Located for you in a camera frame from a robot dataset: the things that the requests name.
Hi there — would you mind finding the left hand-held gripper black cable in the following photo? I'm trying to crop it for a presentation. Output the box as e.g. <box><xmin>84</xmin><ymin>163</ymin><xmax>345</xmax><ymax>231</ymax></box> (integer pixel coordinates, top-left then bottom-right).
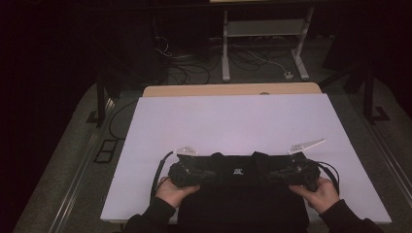
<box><xmin>150</xmin><ymin>150</ymin><xmax>176</xmax><ymax>203</ymax></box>

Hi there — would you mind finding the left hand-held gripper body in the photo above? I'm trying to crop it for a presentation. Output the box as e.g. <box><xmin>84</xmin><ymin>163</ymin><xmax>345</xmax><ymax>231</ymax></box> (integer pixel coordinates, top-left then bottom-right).
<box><xmin>168</xmin><ymin>146</ymin><xmax>202</xmax><ymax>188</ymax></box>

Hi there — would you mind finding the person's right hand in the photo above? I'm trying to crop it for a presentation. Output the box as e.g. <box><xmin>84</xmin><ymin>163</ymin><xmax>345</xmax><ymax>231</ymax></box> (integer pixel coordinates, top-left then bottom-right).
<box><xmin>289</xmin><ymin>176</ymin><xmax>340</xmax><ymax>215</ymax></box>

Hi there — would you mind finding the tangle of black floor cables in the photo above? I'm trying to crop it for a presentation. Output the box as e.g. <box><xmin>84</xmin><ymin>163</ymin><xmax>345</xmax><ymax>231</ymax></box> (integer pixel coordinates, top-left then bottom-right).
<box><xmin>154</xmin><ymin>35</ymin><xmax>212</xmax><ymax>85</ymax></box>

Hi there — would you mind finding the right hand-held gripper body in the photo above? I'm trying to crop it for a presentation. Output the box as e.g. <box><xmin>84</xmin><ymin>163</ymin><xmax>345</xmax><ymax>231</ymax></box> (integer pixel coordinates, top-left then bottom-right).
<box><xmin>286</xmin><ymin>139</ymin><xmax>326</xmax><ymax>192</ymax></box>

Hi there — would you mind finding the hand-held gripper black cable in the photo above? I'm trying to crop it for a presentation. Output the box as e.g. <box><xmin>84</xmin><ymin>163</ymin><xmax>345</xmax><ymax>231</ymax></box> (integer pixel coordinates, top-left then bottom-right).
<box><xmin>150</xmin><ymin>150</ymin><xmax>176</xmax><ymax>203</ymax></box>
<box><xmin>315</xmin><ymin>160</ymin><xmax>340</xmax><ymax>195</ymax></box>

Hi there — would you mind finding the white board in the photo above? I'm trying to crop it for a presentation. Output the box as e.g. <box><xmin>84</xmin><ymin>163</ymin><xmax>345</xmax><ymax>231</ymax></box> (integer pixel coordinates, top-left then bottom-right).
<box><xmin>100</xmin><ymin>93</ymin><xmax>393</xmax><ymax>225</ymax></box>

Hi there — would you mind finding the black metal stand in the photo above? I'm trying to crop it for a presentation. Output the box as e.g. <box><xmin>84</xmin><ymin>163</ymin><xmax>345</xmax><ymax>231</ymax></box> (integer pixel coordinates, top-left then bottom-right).
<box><xmin>86</xmin><ymin>72</ymin><xmax>109</xmax><ymax>128</ymax></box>
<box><xmin>319</xmin><ymin>64</ymin><xmax>392</xmax><ymax>125</ymax></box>

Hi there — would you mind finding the thin black floor cable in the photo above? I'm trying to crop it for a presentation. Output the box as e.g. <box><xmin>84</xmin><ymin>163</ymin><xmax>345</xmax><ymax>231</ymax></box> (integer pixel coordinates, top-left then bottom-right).
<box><xmin>108</xmin><ymin>100</ymin><xmax>139</xmax><ymax>141</ymax></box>

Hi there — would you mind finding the right hand-held gripper black cable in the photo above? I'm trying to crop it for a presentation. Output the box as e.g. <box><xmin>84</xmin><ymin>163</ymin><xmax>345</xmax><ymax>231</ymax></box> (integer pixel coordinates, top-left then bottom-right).
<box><xmin>315</xmin><ymin>160</ymin><xmax>340</xmax><ymax>195</ymax></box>

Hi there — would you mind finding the grey metal desk frame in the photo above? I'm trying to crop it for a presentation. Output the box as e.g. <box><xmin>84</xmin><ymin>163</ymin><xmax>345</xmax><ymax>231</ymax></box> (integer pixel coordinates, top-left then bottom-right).
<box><xmin>222</xmin><ymin>7</ymin><xmax>315</xmax><ymax>82</ymax></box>

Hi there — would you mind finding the person's left hand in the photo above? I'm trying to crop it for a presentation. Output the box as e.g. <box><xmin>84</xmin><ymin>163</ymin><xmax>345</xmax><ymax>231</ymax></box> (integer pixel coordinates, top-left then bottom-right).
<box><xmin>154</xmin><ymin>176</ymin><xmax>201</xmax><ymax>209</ymax></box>

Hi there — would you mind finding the black tank top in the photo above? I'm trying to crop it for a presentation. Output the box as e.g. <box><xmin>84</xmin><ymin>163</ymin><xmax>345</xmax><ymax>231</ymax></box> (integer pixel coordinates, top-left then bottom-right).
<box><xmin>177</xmin><ymin>150</ymin><xmax>310</xmax><ymax>233</ymax></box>

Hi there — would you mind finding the white cable with plug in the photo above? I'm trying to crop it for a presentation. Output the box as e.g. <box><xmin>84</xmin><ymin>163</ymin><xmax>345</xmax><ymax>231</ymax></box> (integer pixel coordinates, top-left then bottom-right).
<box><xmin>239</xmin><ymin>48</ymin><xmax>294</xmax><ymax>81</ymax></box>

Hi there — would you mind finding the light wooden table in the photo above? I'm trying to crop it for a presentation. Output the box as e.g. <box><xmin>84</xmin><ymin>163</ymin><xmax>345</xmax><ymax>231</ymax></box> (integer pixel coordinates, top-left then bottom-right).
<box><xmin>142</xmin><ymin>82</ymin><xmax>323</xmax><ymax>98</ymax></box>

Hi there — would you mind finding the metal floor rail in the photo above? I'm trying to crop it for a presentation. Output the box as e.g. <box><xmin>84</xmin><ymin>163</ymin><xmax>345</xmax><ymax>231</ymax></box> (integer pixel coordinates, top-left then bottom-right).
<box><xmin>48</xmin><ymin>96</ymin><xmax>116</xmax><ymax>233</ymax></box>
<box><xmin>351</xmin><ymin>96</ymin><xmax>412</xmax><ymax>198</ymax></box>

